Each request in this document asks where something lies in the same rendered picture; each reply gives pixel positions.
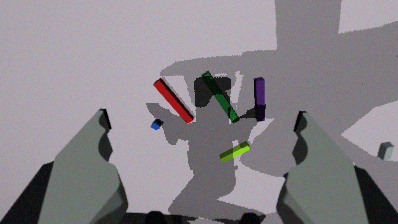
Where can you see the lime green rod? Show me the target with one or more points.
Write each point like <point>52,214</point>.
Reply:
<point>235,151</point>

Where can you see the purple rod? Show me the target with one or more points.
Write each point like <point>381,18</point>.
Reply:
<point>259,93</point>

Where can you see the red rod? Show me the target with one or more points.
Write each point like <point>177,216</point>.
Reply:
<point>172,99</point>

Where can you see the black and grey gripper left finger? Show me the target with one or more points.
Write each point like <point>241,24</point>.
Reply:
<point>79,186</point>

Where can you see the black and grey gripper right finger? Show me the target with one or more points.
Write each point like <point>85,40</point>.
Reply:
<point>326,187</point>

